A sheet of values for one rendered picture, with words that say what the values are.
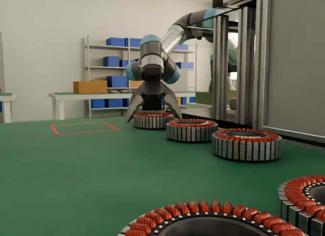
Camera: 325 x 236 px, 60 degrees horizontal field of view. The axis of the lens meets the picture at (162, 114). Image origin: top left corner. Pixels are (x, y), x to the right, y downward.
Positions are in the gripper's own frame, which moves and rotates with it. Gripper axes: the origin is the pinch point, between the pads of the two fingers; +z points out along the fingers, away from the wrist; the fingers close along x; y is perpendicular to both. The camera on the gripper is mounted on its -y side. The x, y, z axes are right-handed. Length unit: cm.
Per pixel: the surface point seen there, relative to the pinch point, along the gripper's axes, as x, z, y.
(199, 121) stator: -9.8, 8.3, -11.4
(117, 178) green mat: 5.8, 29.0, -30.6
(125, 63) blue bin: 55, -467, 438
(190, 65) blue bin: -121, -514, 498
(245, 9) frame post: -22.1, -13.7, -25.0
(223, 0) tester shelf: -18.3, -20.1, -23.4
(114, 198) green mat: 5.5, 33.1, -35.3
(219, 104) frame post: -17.9, -2.5, -3.1
